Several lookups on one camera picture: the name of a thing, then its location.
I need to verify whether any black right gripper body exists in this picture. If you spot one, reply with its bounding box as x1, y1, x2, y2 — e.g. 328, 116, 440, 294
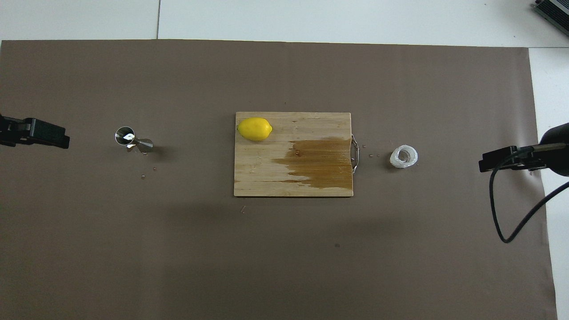
539, 122, 569, 177

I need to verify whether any steel double jigger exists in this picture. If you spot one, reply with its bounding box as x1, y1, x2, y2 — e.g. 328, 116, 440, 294
115, 127, 154, 154

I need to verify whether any clear plastic cup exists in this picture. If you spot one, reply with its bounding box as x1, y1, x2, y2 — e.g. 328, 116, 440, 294
390, 144, 418, 169

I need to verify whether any grey ribbed device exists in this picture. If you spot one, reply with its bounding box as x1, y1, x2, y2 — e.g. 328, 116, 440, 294
532, 0, 569, 25

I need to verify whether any yellow lemon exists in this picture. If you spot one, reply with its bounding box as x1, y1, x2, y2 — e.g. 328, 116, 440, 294
237, 117, 273, 142

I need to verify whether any wooden cutting board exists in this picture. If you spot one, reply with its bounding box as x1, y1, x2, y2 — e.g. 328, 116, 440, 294
234, 112, 359, 198

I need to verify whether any brown paper table mat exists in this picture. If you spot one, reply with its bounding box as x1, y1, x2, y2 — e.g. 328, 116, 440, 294
0, 39, 558, 320

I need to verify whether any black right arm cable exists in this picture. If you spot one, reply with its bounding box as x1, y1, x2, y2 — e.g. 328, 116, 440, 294
489, 147, 569, 244

